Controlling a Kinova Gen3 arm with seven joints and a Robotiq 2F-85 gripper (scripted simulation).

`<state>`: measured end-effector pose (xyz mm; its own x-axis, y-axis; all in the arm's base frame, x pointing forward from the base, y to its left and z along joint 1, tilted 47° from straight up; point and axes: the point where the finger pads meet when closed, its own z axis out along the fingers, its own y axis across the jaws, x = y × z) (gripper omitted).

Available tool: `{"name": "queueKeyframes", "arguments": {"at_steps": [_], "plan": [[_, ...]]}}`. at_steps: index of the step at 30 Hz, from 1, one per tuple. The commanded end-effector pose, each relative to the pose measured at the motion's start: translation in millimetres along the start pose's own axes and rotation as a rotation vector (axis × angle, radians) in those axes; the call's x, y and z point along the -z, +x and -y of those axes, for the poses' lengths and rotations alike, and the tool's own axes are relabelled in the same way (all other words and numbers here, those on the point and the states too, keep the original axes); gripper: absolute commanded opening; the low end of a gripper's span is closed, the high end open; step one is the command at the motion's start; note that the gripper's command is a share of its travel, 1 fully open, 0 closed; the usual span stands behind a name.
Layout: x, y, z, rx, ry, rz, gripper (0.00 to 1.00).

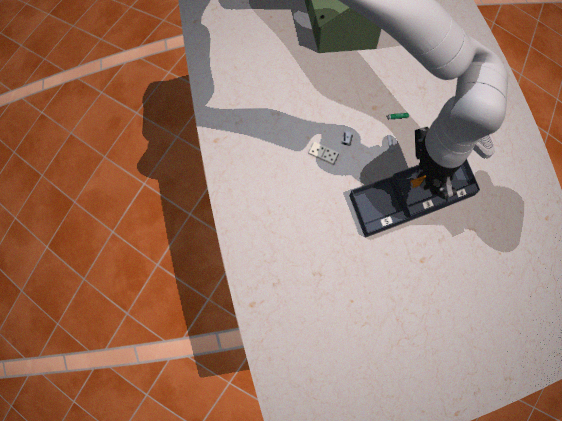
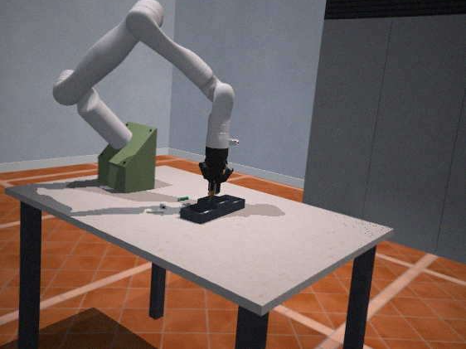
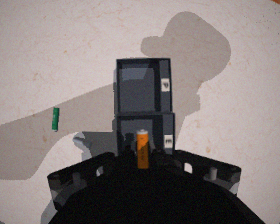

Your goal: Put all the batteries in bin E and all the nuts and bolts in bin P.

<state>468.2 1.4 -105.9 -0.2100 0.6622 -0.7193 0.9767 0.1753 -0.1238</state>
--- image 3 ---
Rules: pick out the dark grey rack of three labelled bins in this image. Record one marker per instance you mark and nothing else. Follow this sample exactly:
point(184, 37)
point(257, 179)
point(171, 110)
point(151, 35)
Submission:
point(139, 83)

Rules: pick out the orange battery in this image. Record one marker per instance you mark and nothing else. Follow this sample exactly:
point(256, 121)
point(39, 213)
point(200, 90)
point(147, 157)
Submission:
point(142, 145)

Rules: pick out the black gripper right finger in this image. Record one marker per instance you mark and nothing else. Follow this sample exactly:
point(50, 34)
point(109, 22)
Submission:
point(221, 173)

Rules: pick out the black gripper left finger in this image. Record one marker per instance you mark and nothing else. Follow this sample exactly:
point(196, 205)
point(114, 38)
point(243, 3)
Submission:
point(63, 183)

